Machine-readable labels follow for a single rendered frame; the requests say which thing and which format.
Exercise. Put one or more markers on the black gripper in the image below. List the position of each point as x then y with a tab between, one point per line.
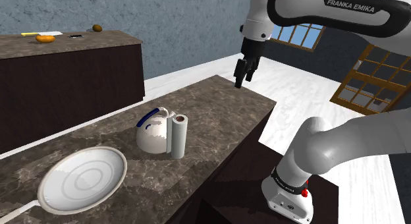
252	50

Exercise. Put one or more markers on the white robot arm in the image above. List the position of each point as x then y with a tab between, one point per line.
337	143

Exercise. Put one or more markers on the dark marble-top kitchen island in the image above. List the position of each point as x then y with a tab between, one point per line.
208	114

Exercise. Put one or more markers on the white paper towel roll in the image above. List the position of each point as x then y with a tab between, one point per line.
179	136

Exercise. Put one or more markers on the dark robot stand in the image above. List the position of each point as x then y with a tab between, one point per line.
244	184

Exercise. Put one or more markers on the large wooden framed window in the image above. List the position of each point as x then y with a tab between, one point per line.
372	82

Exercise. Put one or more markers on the dark marble-top counter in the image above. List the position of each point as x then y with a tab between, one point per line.
64	82

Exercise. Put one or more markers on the white frying pan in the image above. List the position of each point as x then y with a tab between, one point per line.
83	180

